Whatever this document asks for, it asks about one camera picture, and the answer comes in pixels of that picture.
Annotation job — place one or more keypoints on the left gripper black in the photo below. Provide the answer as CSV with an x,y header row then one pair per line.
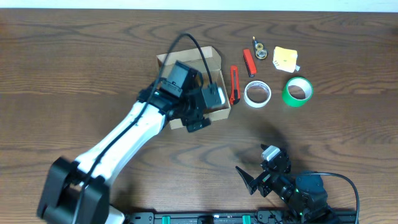
x,y
196,125

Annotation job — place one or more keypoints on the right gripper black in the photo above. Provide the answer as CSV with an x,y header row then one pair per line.
x,y
261,181

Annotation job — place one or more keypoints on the brown cardboard box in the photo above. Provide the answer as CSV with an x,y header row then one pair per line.
x,y
214,62

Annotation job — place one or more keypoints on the white tape roll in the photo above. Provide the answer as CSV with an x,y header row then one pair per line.
x,y
257,94

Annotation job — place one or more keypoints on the green tape roll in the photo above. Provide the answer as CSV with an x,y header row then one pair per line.
x,y
297,91

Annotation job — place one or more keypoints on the yellow sticky note pad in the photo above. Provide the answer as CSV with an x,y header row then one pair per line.
x,y
285,59

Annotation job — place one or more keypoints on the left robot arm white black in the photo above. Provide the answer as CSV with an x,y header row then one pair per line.
x,y
78,191

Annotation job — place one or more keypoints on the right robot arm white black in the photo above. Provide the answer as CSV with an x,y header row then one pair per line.
x,y
304,194

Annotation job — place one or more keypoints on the orange utility knife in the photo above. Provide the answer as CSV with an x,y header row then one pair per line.
x,y
235,89

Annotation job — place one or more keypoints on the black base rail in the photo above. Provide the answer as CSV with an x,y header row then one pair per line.
x,y
258,217

